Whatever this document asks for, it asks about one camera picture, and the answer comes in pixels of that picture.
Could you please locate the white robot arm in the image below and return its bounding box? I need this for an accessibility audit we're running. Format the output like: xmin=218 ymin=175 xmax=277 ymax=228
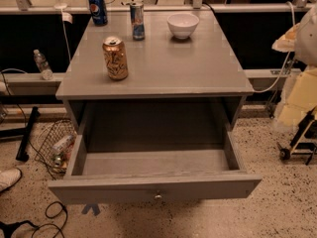
xmin=271 ymin=4 xmax=317 ymax=126

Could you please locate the grey drawer cabinet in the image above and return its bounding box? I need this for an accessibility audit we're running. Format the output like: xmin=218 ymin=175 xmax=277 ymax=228
xmin=56 ymin=11 xmax=253 ymax=143

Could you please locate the black stand leg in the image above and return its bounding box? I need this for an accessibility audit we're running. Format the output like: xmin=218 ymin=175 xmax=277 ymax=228
xmin=16 ymin=106 xmax=40 ymax=162

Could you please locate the white shoe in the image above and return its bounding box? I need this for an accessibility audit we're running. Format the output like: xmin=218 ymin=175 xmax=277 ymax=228
xmin=0 ymin=168 xmax=22 ymax=192

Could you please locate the slim Red Bull can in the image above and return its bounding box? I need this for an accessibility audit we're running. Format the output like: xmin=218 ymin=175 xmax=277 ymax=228
xmin=130 ymin=2 xmax=145 ymax=41

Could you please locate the black wheeled cart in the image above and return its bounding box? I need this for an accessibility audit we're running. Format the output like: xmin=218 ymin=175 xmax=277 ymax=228
xmin=277 ymin=106 xmax=317 ymax=166

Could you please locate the white bowl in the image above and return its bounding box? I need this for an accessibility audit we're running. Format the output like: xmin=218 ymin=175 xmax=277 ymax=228
xmin=167 ymin=13 xmax=200 ymax=40

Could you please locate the clear plastic water bottle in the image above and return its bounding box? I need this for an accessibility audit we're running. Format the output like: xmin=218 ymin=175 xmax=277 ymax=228
xmin=34 ymin=50 xmax=53 ymax=80

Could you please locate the wire basket with trash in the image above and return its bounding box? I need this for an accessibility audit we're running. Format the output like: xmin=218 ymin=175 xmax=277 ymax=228
xmin=36 ymin=119 xmax=77 ymax=174

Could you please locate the orange soda can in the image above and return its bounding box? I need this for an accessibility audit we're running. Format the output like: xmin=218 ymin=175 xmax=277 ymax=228
xmin=102 ymin=36 xmax=128 ymax=80

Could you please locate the blue Pepsi can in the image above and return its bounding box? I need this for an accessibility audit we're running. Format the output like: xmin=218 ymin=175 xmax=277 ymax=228
xmin=88 ymin=0 xmax=108 ymax=26

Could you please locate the black floor cable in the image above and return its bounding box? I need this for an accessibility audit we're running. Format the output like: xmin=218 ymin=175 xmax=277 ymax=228
xmin=30 ymin=200 xmax=69 ymax=238

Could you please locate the grey top drawer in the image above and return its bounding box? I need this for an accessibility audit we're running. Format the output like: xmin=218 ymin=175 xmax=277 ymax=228
xmin=49 ymin=124 xmax=262 ymax=204

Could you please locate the blue tape cross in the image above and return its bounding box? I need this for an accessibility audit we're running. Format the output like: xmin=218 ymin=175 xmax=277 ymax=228
xmin=81 ymin=204 xmax=100 ymax=216

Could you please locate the white cable with tag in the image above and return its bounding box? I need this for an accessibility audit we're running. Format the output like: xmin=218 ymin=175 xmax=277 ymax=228
xmin=53 ymin=0 xmax=73 ymax=62

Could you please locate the white cable right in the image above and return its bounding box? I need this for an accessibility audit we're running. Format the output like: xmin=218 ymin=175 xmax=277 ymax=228
xmin=253 ymin=1 xmax=297 ymax=94

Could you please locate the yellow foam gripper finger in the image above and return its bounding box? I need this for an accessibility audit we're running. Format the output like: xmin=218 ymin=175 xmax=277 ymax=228
xmin=272 ymin=24 xmax=317 ymax=127

